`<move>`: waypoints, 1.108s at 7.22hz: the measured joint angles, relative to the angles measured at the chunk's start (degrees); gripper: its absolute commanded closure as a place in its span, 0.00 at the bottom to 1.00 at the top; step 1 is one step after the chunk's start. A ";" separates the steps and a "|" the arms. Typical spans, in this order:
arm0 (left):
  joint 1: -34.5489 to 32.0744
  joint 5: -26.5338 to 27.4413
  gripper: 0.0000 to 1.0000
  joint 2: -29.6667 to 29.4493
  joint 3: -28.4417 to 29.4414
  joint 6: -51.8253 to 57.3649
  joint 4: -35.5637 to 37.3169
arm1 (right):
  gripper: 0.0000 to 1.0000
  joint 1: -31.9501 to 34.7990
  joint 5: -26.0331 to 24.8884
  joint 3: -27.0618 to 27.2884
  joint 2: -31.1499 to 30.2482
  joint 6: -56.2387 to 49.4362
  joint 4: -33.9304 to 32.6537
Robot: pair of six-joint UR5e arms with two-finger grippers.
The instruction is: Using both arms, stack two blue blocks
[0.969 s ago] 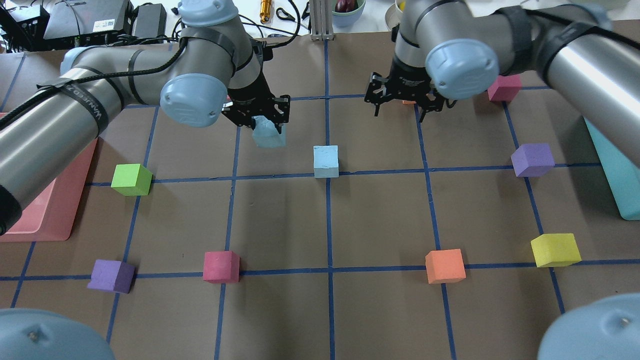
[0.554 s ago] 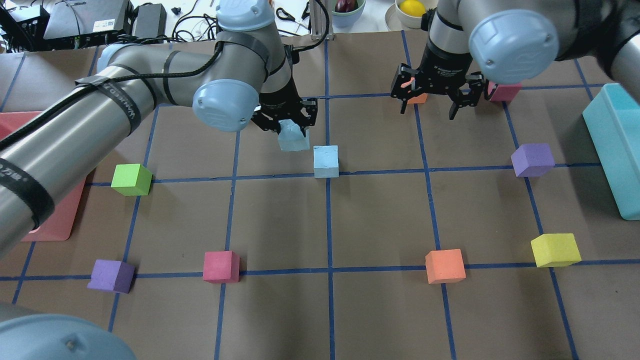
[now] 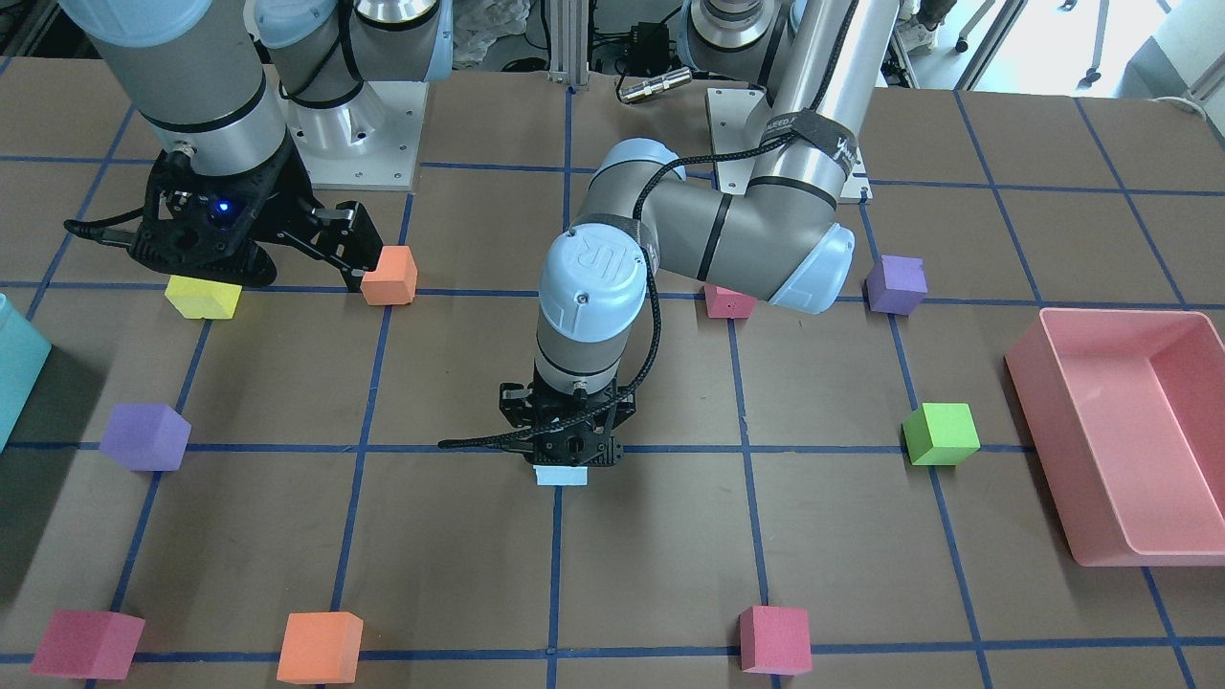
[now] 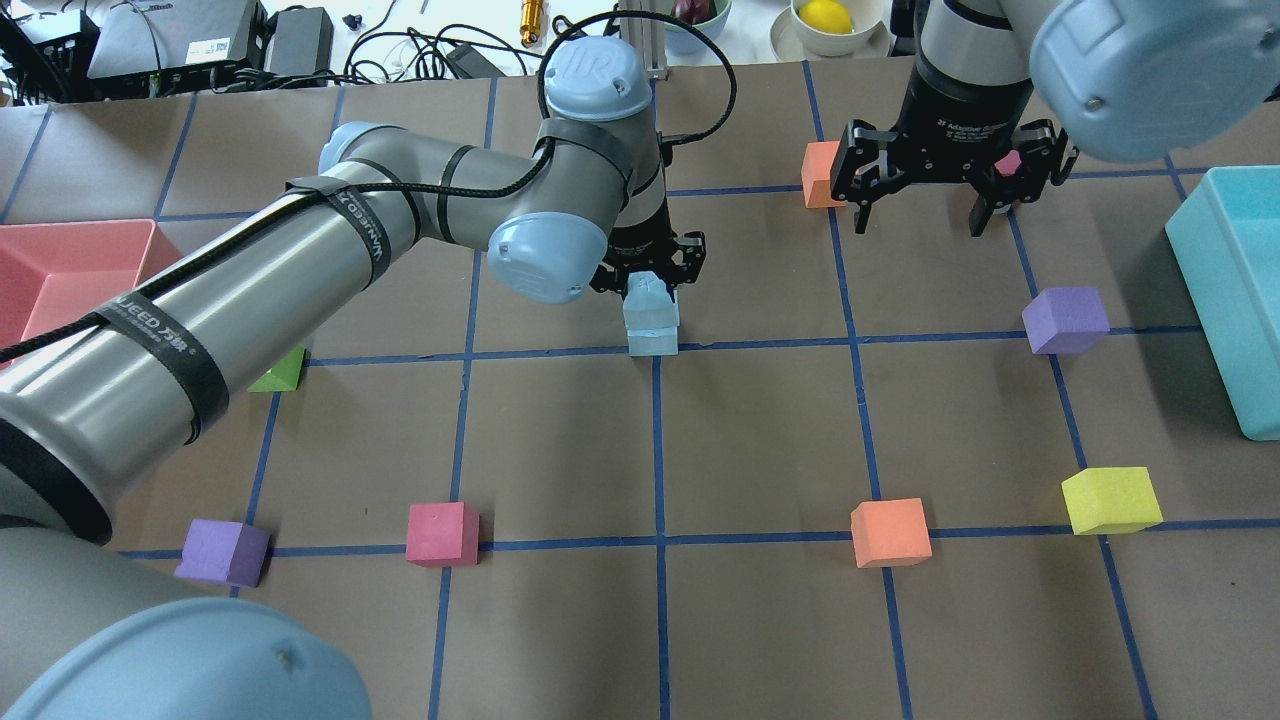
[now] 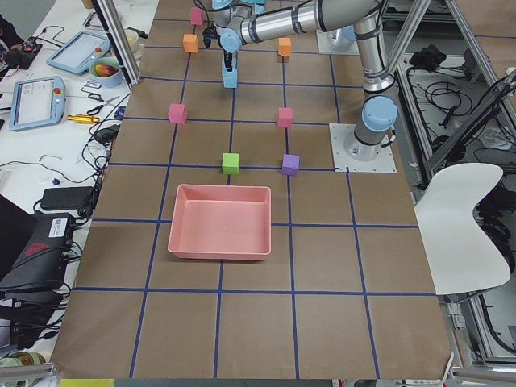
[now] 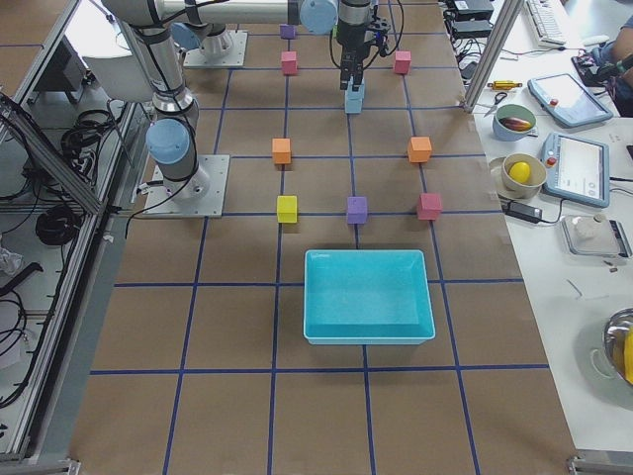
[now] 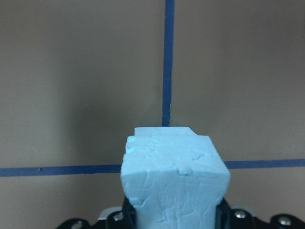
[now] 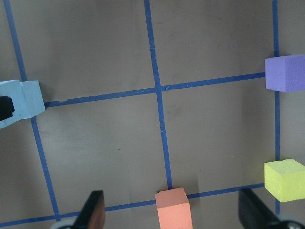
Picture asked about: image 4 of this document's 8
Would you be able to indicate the black gripper teal-tray side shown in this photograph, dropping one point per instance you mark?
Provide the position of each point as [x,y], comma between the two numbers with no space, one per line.
[962,118]

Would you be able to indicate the black gripper pink-tray side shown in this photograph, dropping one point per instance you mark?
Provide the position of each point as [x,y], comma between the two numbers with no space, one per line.
[640,237]

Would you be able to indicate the light blue foam block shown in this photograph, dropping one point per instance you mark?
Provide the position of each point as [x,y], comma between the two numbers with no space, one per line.
[649,304]
[657,342]

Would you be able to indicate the silver robot arm near pink tray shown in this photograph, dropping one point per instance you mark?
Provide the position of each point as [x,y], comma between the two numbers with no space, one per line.
[88,634]

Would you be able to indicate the silver robot arm near teal tray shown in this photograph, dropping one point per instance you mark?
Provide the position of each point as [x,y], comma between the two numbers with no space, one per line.
[1128,80]

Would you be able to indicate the pink foam block far corner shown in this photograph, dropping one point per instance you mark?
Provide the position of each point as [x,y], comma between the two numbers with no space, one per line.
[1009,165]

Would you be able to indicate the orange foam block table edge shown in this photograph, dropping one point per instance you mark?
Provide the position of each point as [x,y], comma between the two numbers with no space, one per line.
[816,175]

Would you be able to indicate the purple foam block near teal tray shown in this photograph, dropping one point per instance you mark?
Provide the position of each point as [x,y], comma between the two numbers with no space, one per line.
[1065,320]

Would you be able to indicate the cream bowl with lemon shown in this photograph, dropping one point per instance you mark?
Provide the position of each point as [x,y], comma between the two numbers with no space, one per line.
[830,29]

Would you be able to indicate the light blue bowl with fruit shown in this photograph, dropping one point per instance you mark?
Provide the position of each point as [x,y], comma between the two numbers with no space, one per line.
[709,17]

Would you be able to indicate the gold metal cylinder tool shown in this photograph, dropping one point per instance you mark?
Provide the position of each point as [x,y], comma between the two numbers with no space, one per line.
[530,28]

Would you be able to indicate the teal plastic tray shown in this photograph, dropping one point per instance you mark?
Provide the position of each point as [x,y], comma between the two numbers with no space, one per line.
[1225,237]

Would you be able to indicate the yellow foam block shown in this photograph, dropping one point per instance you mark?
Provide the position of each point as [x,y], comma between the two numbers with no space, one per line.
[1111,501]

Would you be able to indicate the pink foam block centre right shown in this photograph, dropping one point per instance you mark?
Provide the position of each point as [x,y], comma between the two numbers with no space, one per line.
[443,535]

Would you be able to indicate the green foam block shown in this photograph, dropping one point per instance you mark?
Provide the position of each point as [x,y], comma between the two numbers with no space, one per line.
[284,376]

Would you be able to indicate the black power adapter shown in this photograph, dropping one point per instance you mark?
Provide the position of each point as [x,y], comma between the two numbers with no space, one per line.
[299,42]

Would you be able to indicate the purple foam block near pink tray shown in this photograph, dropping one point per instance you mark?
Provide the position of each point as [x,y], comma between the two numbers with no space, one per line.
[223,553]

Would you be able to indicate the black electronics box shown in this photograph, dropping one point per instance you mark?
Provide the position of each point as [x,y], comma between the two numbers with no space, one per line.
[158,48]

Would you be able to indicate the pink plastic tray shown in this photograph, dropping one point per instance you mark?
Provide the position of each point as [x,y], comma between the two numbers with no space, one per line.
[54,273]

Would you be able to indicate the aluminium frame post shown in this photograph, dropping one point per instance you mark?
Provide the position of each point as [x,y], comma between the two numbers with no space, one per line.
[647,36]

